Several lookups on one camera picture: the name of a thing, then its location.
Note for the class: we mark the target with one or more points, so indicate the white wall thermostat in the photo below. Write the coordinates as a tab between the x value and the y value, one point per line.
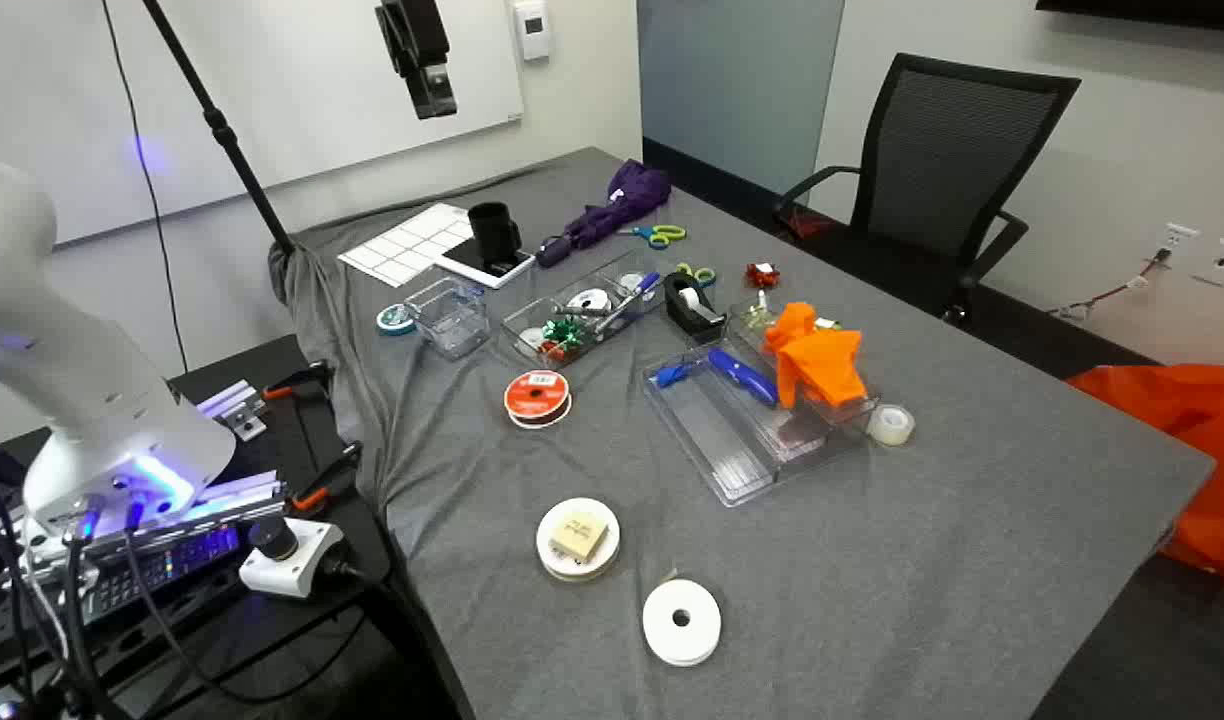
535	26

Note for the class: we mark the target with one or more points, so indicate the white grid paper sheet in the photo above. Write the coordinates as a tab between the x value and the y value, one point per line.
397	245

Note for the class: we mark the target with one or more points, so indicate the black cup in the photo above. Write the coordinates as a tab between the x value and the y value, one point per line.
495	235

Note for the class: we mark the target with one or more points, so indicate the white whiteboard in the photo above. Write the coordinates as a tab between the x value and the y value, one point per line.
307	94

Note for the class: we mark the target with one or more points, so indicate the narrow clear plastic tray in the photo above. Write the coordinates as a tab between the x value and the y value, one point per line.
716	446

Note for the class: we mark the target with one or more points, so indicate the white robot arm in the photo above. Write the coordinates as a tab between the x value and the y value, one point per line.
95	401

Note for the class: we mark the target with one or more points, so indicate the black wall screen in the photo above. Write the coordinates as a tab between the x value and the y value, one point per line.
1157	8

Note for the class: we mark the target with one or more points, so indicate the black office chair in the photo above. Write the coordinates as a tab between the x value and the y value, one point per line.
953	147

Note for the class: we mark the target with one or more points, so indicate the wide clear plastic tray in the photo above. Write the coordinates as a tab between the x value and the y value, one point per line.
806	435

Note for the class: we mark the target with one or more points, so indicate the purple fabric bundle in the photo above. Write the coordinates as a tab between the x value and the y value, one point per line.
626	194

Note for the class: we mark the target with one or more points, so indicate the long clear container with bows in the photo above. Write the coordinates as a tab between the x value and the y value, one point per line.
610	325

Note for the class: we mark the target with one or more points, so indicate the orange plastic bag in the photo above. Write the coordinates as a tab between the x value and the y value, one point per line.
1207	442

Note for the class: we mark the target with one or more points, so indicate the red gift bow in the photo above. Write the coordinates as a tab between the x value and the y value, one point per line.
766	273
550	352

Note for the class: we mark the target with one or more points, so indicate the white ball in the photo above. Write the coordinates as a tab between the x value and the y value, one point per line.
891	425

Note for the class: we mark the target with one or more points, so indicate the translucent tape roll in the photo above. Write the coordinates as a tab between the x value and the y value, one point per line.
586	302

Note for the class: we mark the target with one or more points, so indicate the white flat book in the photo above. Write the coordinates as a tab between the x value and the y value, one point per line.
457	261

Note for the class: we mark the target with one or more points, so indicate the black tape dispenser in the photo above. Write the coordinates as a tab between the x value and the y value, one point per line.
693	312

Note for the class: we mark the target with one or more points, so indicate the blue marker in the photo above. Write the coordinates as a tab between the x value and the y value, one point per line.
743	372

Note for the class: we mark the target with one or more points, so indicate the small clear plastic container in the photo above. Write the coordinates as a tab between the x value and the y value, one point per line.
455	325

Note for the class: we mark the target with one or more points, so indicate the teal ribbon spool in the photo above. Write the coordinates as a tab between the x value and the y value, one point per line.
395	317

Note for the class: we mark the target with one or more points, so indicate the grey table cloth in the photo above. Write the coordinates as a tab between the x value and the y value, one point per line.
905	574

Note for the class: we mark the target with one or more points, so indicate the white wall outlet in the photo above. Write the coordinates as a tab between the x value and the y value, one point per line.
1207	254

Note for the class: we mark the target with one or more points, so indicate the black tripod pole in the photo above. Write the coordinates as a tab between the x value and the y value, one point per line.
219	126

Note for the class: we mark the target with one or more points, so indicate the green gift bow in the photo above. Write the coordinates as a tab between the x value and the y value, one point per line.
567	332

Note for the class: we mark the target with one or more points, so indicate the white tape roll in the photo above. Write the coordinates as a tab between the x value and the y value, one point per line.
664	642

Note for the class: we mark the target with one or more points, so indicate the orange plastic printed object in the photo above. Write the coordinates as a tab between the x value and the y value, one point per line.
817	363

